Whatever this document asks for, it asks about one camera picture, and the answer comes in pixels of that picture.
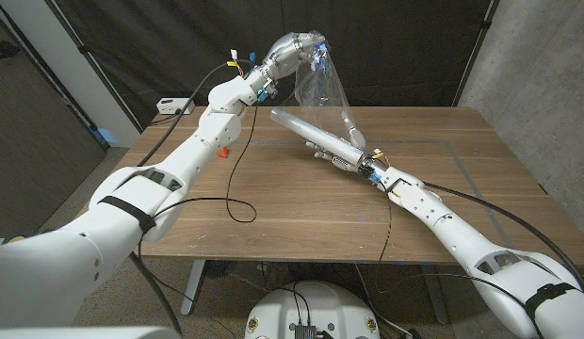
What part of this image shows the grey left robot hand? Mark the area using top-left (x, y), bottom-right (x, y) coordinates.
top-left (256, 31), bottom-right (329, 98)

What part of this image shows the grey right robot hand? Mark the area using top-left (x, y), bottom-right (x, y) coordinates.
top-left (304, 110), bottom-right (382, 178)

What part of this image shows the clear plastic wrap sheet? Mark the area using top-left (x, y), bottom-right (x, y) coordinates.
top-left (294, 30), bottom-right (364, 142)

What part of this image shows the white power strip box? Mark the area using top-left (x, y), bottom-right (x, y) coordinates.
top-left (155, 97), bottom-right (196, 116)

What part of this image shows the black backdrop curtain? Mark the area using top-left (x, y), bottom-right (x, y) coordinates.
top-left (53, 0), bottom-right (494, 128)

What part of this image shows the black backdrop stand pole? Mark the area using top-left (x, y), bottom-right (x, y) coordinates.
top-left (44, 0), bottom-right (145, 133)
top-left (451, 0), bottom-right (501, 107)

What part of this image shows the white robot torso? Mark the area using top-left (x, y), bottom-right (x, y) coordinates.
top-left (244, 281), bottom-right (381, 339)

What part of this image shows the grey table leg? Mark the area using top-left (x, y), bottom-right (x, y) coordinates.
top-left (181, 259), bottom-right (208, 316)
top-left (418, 264), bottom-right (449, 325)

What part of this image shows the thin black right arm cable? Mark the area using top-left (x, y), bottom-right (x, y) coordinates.
top-left (374, 186), bottom-right (395, 296)

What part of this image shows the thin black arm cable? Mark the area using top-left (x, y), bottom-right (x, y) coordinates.
top-left (374, 186), bottom-right (395, 296)
top-left (153, 101), bottom-right (260, 225)

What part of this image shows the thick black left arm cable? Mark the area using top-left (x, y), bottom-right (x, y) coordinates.
top-left (129, 59), bottom-right (255, 336)

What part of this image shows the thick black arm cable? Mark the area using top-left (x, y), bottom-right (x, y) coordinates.
top-left (129, 59), bottom-right (255, 336)
top-left (422, 181), bottom-right (584, 298)

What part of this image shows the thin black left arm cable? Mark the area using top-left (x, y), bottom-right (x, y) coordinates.
top-left (153, 101), bottom-right (260, 225)

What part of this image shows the black power strip cable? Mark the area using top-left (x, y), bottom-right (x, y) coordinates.
top-left (149, 111), bottom-right (183, 127)

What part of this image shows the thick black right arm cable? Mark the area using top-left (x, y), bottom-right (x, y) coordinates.
top-left (422, 181), bottom-right (584, 298)

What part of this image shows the black door handle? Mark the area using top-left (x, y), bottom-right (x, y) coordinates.
top-left (0, 40), bottom-right (21, 61)

